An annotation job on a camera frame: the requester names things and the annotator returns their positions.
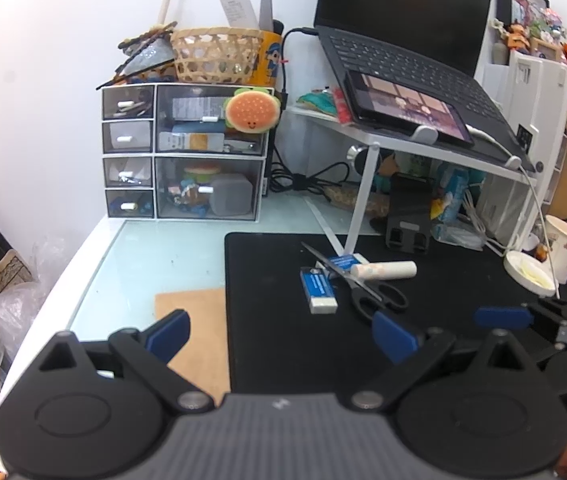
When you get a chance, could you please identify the clear plastic bag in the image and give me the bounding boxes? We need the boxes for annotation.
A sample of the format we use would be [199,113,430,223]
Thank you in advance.
[0,237,71,363]

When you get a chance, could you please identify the small clear drawer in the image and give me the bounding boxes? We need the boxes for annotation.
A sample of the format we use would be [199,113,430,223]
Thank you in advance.
[102,120,154,155]
[102,85,155,120]
[106,189,155,219]
[104,156,154,189]

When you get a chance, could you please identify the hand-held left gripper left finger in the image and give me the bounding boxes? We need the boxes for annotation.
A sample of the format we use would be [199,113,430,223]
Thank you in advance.
[37,308,215,415]

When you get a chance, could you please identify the black tablet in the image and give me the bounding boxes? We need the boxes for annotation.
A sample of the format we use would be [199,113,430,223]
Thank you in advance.
[345,70,475,149]

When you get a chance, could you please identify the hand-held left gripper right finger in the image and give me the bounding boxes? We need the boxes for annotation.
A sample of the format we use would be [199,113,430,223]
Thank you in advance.
[352,309,530,412]

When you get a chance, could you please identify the white storage unit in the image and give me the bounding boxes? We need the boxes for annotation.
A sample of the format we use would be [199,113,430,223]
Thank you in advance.
[481,50,567,243]

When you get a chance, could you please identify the white eraser blue sleeve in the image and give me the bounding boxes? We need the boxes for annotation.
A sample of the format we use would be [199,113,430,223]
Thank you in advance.
[315,253,370,277]
[299,266,339,315]

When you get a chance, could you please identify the white glue stick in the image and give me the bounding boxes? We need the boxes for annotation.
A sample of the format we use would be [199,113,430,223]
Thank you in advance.
[351,260,419,281]

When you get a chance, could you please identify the hamburger plush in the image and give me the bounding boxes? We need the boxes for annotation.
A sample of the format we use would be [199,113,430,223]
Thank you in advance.
[224,87,282,135]

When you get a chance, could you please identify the large clear drawer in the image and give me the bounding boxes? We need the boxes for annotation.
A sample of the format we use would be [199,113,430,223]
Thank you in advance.
[155,157,265,221]
[156,85,269,156]

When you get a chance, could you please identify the woven bamboo basket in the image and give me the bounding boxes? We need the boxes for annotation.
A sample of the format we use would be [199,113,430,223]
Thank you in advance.
[170,27,265,85]

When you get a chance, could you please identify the grey labelled box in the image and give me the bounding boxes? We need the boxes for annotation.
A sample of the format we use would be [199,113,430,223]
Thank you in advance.
[172,96,235,121]

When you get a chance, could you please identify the red snack packet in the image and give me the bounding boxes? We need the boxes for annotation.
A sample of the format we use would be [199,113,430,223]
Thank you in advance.
[332,87,351,124]

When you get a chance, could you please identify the white round lid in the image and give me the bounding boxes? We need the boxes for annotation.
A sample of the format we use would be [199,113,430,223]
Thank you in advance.
[503,251,560,297]

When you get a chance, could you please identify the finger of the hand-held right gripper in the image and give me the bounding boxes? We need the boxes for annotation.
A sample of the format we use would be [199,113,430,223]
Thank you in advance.
[474,297,567,344]

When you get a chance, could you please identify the white remote control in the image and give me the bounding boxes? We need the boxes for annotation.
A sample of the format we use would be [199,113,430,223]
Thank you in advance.
[219,0,260,31]

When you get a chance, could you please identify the blue toy figure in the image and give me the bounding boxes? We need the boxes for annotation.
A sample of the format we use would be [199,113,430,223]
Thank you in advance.
[170,182,212,214]

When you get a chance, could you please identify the white laptop stand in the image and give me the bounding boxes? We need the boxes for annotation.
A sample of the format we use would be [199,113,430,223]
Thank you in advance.
[283,104,539,263]

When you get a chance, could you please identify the brown woven pouch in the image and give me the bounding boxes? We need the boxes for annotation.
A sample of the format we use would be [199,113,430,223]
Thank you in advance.
[323,185,390,219]

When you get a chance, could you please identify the blue tissue pack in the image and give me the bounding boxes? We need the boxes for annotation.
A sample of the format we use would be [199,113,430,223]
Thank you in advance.
[430,167,470,224]

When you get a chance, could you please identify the yellow cartoon cup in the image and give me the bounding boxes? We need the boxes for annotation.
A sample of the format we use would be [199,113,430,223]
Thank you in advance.
[250,30,285,87]

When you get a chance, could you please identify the black scissors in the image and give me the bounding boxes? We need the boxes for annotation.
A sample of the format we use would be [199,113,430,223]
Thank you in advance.
[301,242,409,322]

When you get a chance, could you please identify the brown cardboard sheet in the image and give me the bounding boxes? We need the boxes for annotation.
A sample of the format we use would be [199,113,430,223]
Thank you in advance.
[154,287,232,407]

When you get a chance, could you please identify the crumpled clear wrapper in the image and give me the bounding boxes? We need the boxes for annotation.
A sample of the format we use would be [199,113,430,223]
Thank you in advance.
[430,222,487,252]

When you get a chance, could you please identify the black laptop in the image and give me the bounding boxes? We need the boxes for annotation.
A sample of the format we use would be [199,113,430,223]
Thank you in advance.
[313,0,539,172]

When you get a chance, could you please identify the group of small figurines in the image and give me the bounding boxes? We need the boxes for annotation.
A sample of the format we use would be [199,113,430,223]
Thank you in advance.
[492,7,567,72]

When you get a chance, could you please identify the black power cable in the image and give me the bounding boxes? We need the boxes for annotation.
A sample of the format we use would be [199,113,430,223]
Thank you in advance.
[267,26,355,197]

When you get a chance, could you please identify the white charging cable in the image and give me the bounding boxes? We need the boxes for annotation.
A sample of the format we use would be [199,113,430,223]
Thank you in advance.
[467,127,563,302]

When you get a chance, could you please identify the black desk mat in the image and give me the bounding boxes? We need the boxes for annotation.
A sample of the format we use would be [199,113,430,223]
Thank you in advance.
[224,231,567,397]

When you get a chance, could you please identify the black phone stand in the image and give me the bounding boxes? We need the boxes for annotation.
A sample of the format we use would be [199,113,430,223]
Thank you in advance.
[385,172,435,256]

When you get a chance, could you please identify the white desktop drawer organizer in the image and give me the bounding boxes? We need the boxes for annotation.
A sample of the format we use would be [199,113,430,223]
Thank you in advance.
[100,82,276,224]

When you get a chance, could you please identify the white and orange box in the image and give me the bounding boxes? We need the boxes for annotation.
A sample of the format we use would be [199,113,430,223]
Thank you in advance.
[158,131,225,153]

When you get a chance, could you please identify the green snack packet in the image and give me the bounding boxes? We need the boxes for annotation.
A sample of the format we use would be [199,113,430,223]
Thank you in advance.
[295,89,338,117]

